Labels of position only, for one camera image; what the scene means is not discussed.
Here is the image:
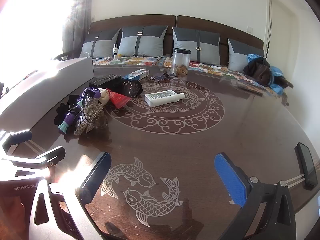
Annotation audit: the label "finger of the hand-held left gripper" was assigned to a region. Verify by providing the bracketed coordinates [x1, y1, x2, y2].
[0, 129, 33, 155]
[0, 146, 66, 172]

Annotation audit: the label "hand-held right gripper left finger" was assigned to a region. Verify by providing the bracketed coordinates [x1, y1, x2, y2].
[29, 151, 112, 240]

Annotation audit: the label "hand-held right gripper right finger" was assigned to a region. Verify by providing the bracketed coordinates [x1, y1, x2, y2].
[214, 152, 297, 240]

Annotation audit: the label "purple and teal fish clip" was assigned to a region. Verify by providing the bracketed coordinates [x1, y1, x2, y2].
[58, 106, 80, 134]

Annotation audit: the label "purple and teal toy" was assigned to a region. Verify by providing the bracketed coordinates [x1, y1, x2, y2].
[54, 95, 82, 125]

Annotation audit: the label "clear hair claw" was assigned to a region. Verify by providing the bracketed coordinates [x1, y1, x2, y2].
[94, 114, 108, 130]

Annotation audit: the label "rhinestone bow hair clip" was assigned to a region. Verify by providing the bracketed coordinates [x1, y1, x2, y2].
[73, 97, 105, 136]

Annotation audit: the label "large white storage box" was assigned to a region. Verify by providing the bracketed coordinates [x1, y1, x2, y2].
[0, 56, 95, 120]

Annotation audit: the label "purple hair claw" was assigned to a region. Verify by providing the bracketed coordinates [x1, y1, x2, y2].
[80, 87, 102, 101]

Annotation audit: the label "cream fluffy scrunchie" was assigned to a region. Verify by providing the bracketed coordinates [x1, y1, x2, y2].
[96, 88, 111, 105]

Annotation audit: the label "red packet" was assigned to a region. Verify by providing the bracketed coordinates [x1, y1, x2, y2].
[106, 88, 132, 109]

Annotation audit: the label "wooden desktop with fish pattern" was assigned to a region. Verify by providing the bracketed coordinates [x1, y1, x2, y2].
[0, 64, 320, 240]

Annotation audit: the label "black smartphone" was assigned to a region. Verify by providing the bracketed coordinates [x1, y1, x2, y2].
[294, 142, 318, 188]

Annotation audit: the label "long black box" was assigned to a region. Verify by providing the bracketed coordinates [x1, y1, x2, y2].
[89, 74, 123, 92]

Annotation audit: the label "black beaded scrunchie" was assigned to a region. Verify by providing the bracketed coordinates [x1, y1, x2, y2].
[122, 80, 143, 97]

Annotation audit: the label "blue and white carton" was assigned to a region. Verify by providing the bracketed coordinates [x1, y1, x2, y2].
[122, 69, 150, 82]

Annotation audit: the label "brown handbag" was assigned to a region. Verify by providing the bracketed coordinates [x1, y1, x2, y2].
[244, 57, 273, 84]

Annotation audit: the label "brown bag with blue cloth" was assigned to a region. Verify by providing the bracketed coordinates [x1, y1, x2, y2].
[247, 53, 288, 95]

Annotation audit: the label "eyeglasses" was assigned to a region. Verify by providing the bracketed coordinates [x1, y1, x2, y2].
[151, 71, 178, 82]

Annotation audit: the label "grey two-tone cushion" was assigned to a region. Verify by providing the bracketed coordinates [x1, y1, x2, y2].
[227, 38, 265, 72]
[172, 27, 221, 67]
[79, 28, 121, 58]
[118, 25, 169, 58]

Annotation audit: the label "floral blanket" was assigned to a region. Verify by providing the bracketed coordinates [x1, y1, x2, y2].
[91, 55, 288, 95]

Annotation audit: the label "clear jar with black lid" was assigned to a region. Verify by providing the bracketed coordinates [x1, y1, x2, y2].
[171, 48, 191, 76]

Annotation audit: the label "grey curtain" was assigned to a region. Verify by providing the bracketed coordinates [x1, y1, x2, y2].
[61, 0, 94, 60]

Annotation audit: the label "dark wooden sofa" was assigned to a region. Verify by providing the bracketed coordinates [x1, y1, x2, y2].
[54, 14, 294, 105]

